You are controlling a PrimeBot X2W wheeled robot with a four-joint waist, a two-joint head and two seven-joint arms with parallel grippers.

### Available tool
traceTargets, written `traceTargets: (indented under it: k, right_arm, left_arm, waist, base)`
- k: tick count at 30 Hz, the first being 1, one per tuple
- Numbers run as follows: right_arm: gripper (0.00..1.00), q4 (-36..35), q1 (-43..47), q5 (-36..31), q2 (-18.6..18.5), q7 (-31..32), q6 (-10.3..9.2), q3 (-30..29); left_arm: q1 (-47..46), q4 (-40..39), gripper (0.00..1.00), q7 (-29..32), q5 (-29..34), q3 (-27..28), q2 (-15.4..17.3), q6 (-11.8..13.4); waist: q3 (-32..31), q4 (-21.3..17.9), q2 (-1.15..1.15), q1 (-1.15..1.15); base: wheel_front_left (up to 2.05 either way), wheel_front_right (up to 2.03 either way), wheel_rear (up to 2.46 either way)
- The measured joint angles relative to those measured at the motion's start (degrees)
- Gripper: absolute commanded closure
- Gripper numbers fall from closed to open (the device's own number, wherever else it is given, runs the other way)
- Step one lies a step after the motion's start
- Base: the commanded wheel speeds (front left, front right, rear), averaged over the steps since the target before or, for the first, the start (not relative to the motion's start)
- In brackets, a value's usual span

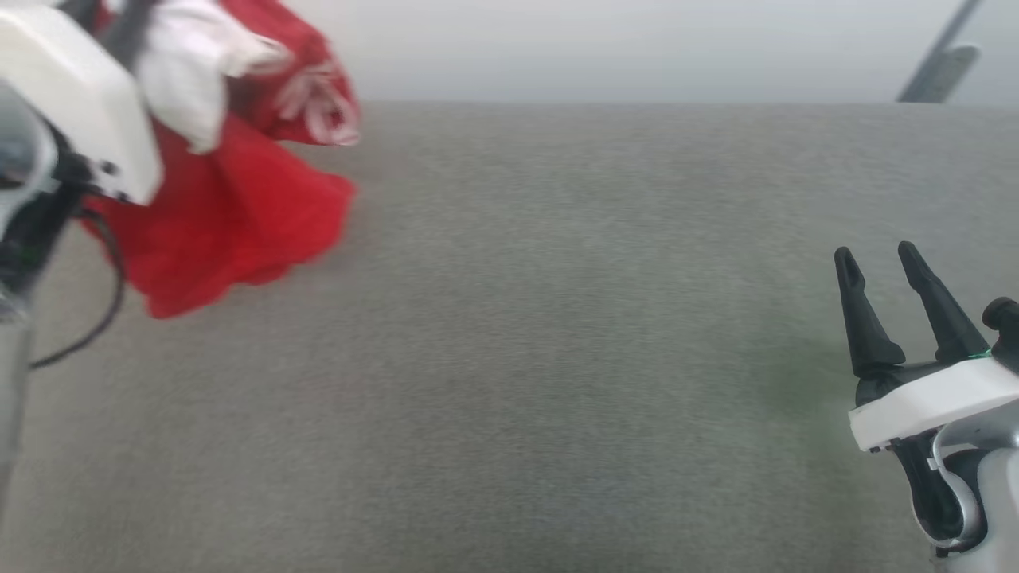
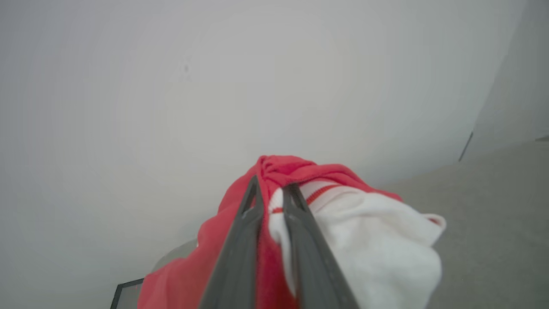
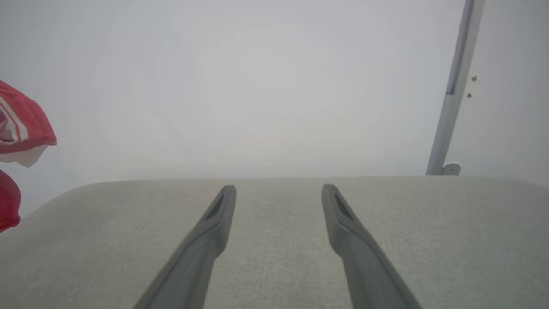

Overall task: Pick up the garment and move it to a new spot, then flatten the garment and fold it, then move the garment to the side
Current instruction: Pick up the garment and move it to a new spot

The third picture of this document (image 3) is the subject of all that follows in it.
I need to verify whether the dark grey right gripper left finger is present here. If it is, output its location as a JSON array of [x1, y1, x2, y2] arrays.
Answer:
[[133, 185, 237, 309]]

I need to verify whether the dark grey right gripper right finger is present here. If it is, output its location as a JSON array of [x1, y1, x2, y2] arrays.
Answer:
[[321, 183, 424, 309]]

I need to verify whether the red Bulls 23 jersey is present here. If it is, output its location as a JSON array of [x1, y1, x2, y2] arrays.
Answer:
[[0, 80, 57, 232]]

